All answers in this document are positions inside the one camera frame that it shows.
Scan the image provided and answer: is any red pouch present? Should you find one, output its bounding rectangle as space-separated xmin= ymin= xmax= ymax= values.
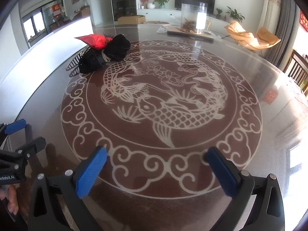
xmin=76 ymin=34 xmax=113 ymax=50

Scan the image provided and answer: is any black velvet hair bow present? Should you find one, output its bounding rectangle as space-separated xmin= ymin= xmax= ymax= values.
xmin=79 ymin=34 xmax=131 ymax=74

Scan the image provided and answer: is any person left hand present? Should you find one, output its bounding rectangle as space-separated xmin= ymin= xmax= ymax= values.
xmin=0 ymin=185 xmax=19 ymax=215

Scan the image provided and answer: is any white cardboard box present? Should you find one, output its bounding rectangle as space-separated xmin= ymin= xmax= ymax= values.
xmin=1 ymin=17 xmax=93 ymax=123

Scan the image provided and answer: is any wooden dining chair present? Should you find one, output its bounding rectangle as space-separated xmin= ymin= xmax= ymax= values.
xmin=284 ymin=50 xmax=308 ymax=96

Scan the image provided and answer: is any brown cardboard box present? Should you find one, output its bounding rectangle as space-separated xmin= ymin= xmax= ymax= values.
xmin=117 ymin=15 xmax=146 ymax=25

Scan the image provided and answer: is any orange lounge chair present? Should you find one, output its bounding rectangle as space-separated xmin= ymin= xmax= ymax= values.
xmin=225 ymin=21 xmax=281 ymax=51

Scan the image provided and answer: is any red flowers white vase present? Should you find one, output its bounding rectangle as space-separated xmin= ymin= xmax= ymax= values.
xmin=139 ymin=0 xmax=156 ymax=9

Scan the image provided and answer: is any green potted plant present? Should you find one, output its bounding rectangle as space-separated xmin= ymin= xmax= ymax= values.
xmin=153 ymin=0 xmax=170 ymax=8

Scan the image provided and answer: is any white tv cabinet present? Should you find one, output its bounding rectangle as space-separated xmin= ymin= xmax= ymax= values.
xmin=137 ymin=8 xmax=232 ymax=32

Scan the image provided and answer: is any clear plastic jar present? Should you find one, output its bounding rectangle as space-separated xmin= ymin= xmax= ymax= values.
xmin=181 ymin=2 xmax=207 ymax=34

